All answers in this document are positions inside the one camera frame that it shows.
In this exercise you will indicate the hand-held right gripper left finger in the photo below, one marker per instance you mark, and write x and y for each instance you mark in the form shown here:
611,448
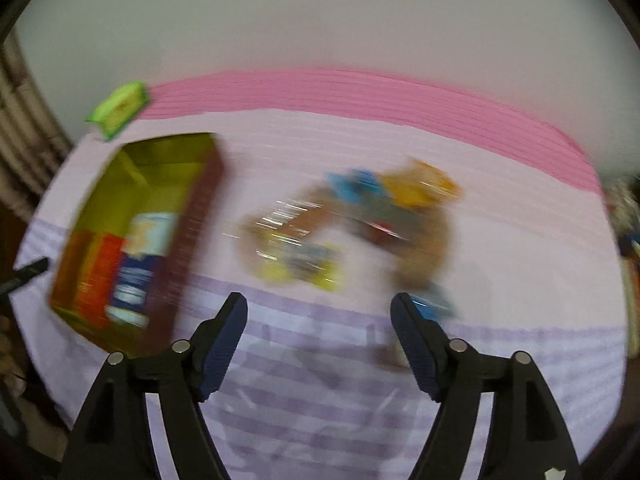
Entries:
220,355

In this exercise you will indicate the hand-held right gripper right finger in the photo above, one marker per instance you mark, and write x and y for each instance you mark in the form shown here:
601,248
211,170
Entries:
417,350

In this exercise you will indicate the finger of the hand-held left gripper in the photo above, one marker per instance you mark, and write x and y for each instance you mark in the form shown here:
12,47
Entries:
25,275

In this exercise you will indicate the red cardboard box yellow inside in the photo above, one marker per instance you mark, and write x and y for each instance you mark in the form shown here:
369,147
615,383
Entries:
195,230

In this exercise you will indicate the clear fried snack packet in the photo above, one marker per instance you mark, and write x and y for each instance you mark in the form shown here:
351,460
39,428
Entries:
285,222

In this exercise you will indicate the small blue snack packet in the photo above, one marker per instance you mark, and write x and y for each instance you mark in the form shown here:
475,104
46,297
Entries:
435,305

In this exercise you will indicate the orange red snack packet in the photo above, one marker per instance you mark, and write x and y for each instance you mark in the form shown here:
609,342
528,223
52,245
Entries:
95,280

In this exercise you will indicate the blue white snack packet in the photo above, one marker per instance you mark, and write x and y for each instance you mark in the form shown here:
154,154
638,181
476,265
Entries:
137,270

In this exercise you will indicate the yellow snack packet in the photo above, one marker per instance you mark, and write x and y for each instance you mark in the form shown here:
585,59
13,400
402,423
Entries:
300,267

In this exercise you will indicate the grey-green cube snack packet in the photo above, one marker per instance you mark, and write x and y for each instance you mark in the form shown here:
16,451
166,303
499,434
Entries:
387,227

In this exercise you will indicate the striped curtain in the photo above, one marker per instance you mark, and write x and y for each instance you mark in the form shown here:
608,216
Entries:
25,125

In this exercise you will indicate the green tissue packet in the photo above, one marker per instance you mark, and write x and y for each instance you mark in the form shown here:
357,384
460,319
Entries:
120,107

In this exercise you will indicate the pink purple checked bedsheet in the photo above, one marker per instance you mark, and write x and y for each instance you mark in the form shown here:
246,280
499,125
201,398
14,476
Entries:
350,125

